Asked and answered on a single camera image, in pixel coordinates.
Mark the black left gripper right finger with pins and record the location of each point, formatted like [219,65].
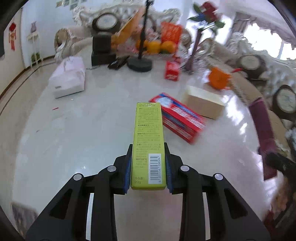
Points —
[230,217]

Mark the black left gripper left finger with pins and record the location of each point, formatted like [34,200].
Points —
[65,216]

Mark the green slim box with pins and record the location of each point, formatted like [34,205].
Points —
[148,170]

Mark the beige cardboard box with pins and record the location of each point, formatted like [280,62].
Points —
[203,102]

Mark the purple remote case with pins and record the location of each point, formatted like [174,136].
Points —
[265,135]

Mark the red toothpaste box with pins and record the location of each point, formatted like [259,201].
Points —
[179,118]

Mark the orange mug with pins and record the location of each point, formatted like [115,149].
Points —
[218,79]

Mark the pink tissue pack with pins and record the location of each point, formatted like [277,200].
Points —
[68,78]

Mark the small red box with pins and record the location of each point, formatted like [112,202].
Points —
[172,70]

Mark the black box stack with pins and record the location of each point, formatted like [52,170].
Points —
[102,54]

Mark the black phone stand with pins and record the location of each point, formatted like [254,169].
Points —
[141,64]

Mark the fruit tray with oranges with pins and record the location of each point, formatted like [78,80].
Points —
[150,47]

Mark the red snack bag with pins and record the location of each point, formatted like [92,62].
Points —
[170,32]

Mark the orange paper bag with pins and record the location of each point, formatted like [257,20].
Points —
[126,31]

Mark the purple glass vase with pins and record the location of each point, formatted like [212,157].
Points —
[208,19]

